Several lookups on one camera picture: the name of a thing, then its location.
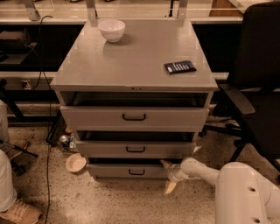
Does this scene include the wall power outlet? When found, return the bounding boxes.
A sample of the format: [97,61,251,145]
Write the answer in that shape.
[21,80,32,89]

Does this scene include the person leg light trousers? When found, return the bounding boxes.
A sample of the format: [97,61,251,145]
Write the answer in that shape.
[0,101,18,212]

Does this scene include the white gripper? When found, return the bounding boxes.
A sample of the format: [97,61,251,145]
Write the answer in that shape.
[160,159,186,195]

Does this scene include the black power cable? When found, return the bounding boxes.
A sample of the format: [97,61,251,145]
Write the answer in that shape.
[24,15,54,224]

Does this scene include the grey middle drawer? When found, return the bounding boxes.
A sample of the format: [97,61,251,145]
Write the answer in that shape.
[76,141,196,158]

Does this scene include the grey bottom drawer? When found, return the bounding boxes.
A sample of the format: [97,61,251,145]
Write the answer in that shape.
[87,164,167,179]

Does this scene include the grey top drawer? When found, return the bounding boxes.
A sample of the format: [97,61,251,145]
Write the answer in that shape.
[60,106,208,132]

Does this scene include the tan sneaker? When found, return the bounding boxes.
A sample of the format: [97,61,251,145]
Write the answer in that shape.
[0,199,42,224]

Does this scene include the soda can on floor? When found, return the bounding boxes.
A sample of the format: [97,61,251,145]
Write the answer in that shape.
[59,135,69,147]

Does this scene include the clear plastic bottle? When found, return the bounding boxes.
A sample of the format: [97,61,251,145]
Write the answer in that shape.
[69,133,76,150]

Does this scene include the black office chair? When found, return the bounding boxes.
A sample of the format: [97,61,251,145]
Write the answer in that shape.
[203,1,280,171]

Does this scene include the white ceramic bowl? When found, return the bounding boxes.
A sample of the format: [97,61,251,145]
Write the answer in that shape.
[98,20,126,42]

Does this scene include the dark blue snack packet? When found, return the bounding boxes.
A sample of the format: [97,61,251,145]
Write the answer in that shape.
[164,60,196,75]

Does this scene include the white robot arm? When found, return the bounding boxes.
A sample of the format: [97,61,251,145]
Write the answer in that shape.
[162,157,280,224]

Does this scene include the grey drawer cabinet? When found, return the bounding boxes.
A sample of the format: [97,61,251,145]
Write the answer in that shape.
[50,18,219,182]

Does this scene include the grey drawer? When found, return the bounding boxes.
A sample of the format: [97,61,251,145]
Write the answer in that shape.
[76,141,196,158]
[87,164,167,179]
[60,106,208,132]

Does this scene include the black stick on floor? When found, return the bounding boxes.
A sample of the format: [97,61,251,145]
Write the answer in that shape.
[0,140,38,158]

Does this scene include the beige bowl on floor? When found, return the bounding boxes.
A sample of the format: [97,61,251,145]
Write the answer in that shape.
[66,153,87,172]

